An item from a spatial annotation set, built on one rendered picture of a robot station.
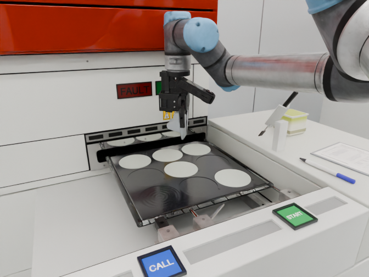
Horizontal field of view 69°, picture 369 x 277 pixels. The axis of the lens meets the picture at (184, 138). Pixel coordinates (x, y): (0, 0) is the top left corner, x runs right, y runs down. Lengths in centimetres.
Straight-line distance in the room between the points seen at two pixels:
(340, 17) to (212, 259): 35
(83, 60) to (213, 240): 62
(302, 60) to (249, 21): 244
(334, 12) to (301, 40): 312
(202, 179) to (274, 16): 261
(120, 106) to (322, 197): 63
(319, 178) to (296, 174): 7
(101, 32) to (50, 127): 32
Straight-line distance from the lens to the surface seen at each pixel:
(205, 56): 69
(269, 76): 60
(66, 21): 81
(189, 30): 66
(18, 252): 111
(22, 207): 101
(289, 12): 333
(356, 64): 36
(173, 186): 71
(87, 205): 83
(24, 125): 89
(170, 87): 80
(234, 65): 67
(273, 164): 78
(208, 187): 71
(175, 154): 89
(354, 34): 34
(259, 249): 47
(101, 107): 89
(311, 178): 70
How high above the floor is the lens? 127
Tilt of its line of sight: 22 degrees down
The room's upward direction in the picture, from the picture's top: straight up
